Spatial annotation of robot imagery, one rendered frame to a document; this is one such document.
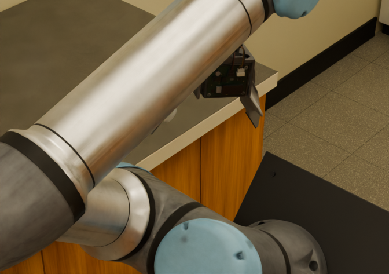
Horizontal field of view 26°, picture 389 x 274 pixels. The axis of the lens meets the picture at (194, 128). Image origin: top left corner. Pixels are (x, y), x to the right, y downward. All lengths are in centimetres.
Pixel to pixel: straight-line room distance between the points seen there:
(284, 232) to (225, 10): 44
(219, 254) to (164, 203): 11
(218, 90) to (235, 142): 93
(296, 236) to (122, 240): 25
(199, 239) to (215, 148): 93
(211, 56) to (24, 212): 23
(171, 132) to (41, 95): 32
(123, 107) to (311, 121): 270
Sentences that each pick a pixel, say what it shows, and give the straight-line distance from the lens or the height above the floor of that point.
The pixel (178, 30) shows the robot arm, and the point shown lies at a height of 160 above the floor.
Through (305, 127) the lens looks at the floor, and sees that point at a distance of 337.
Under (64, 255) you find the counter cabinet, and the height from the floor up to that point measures 80.
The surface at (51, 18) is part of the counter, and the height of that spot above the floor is 94.
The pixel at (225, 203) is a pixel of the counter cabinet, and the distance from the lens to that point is 206.
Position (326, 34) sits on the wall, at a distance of 364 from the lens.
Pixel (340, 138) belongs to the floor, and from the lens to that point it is 333.
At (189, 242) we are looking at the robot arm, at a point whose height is 128.
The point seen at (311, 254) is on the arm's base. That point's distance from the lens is 115.
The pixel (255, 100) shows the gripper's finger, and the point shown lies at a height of 133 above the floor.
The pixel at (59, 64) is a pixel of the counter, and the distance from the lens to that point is 198.
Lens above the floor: 198
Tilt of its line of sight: 36 degrees down
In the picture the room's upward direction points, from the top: straight up
